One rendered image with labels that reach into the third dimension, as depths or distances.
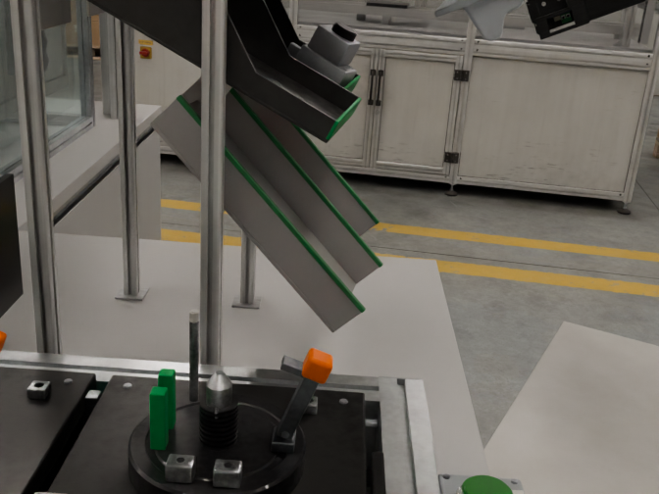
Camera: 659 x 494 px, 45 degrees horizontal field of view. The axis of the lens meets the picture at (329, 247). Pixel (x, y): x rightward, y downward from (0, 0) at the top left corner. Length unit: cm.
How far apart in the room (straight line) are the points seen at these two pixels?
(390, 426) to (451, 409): 24
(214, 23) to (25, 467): 40
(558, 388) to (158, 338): 52
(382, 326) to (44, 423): 55
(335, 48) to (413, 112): 370
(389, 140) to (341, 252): 378
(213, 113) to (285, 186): 19
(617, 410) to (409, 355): 26
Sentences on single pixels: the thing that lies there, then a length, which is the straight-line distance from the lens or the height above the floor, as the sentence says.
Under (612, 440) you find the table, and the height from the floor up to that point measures 86.
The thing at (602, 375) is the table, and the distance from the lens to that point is 111.
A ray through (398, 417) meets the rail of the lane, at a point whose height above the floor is 96.
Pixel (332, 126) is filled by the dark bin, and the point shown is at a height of 120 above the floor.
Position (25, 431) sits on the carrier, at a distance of 72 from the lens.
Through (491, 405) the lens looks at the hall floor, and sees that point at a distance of 266.
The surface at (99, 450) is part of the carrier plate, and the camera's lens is 69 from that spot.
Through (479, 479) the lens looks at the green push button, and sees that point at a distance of 67.
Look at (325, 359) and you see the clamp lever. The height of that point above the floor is 107.
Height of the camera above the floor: 137
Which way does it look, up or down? 21 degrees down
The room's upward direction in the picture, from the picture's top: 4 degrees clockwise
